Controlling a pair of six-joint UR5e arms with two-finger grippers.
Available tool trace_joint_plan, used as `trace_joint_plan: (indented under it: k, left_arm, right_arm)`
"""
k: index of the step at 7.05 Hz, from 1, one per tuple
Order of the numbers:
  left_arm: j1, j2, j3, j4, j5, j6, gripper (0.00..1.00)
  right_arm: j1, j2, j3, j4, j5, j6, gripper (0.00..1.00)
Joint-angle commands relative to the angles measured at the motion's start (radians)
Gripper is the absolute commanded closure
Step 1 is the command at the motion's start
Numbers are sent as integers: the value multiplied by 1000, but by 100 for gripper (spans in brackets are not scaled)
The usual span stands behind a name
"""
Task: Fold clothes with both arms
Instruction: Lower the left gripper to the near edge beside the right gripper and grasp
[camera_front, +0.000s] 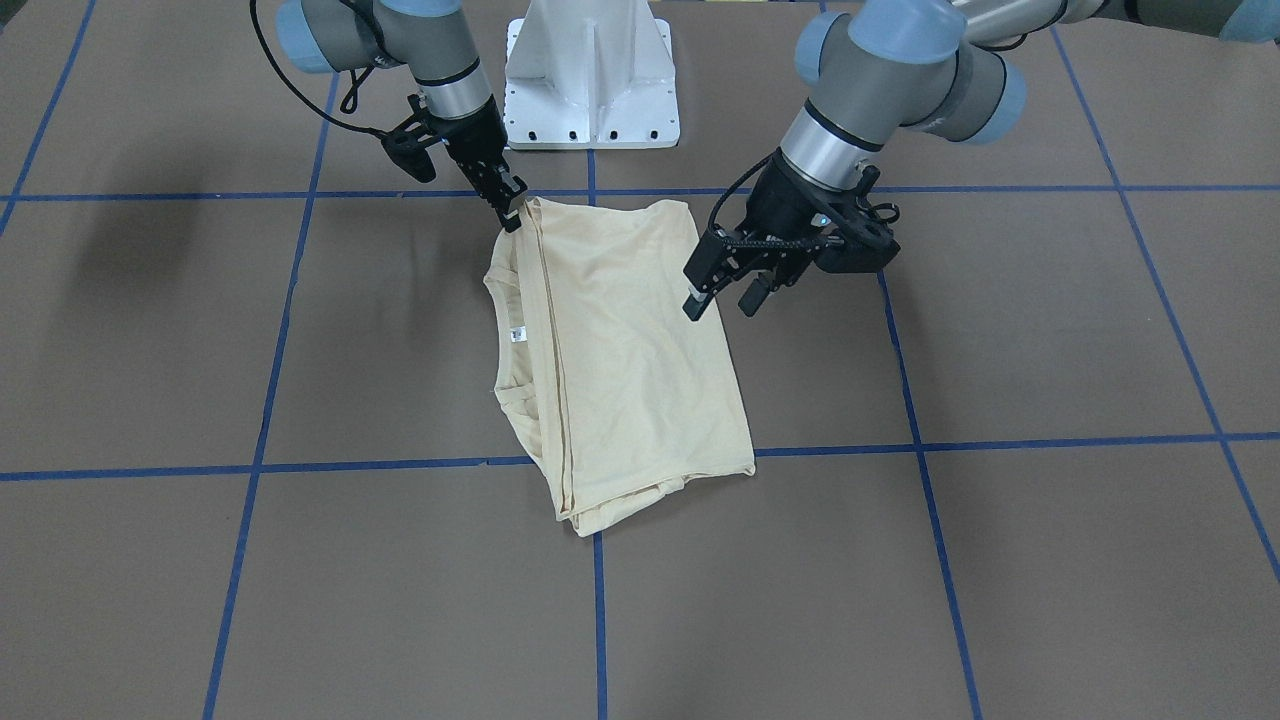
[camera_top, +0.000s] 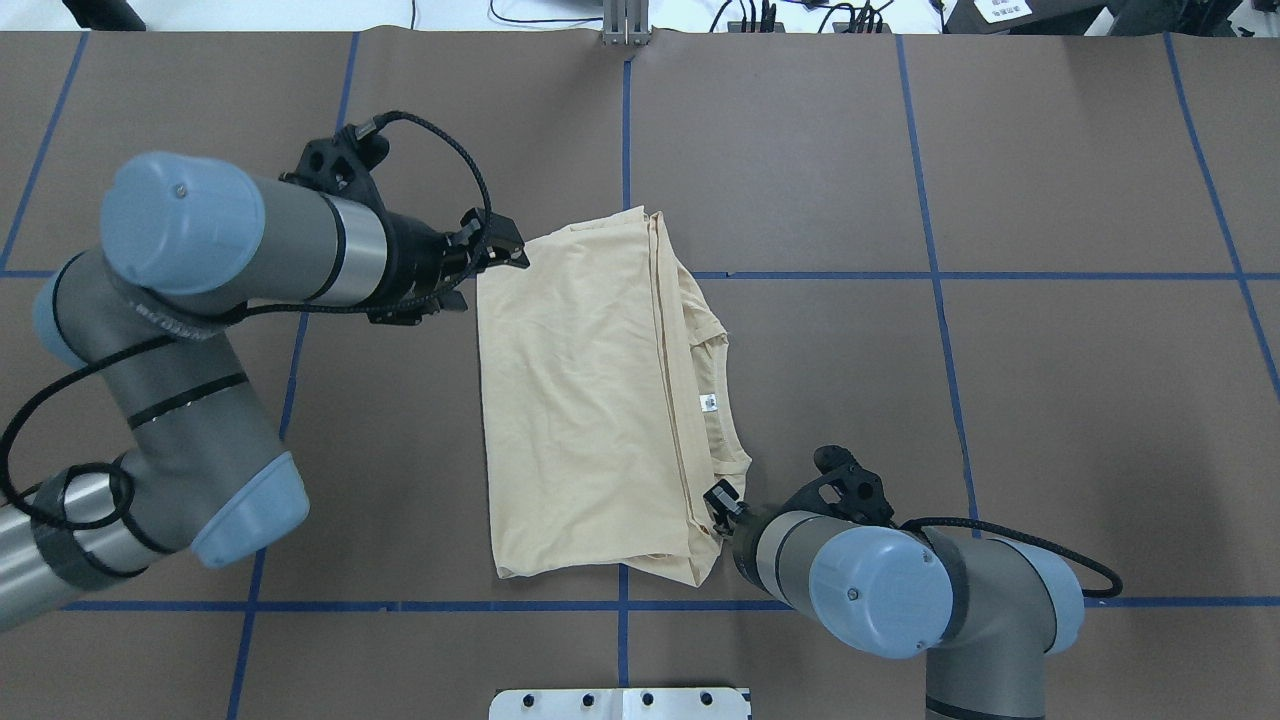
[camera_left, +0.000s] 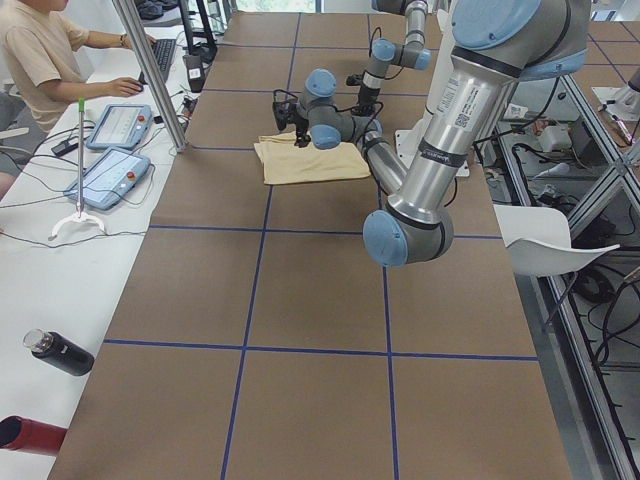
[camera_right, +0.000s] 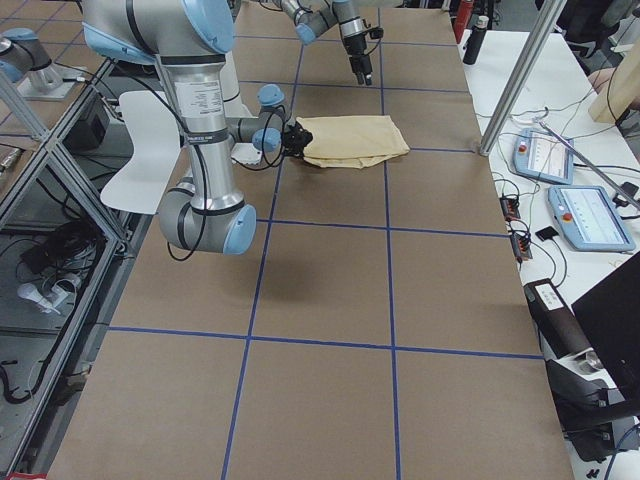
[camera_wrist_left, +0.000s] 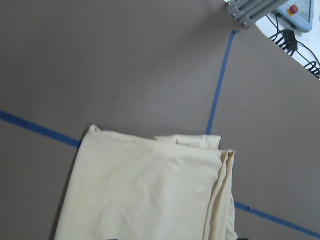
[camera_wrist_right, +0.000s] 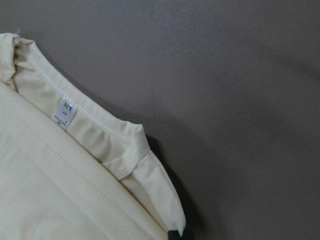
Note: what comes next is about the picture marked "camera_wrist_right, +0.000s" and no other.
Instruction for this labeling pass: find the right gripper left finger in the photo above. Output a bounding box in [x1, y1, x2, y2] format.
[167, 230, 182, 240]

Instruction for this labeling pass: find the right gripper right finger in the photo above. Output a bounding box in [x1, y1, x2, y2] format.
[182, 229, 195, 240]

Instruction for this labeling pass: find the cream long-sleeve printed shirt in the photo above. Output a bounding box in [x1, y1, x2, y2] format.
[0, 33, 186, 240]

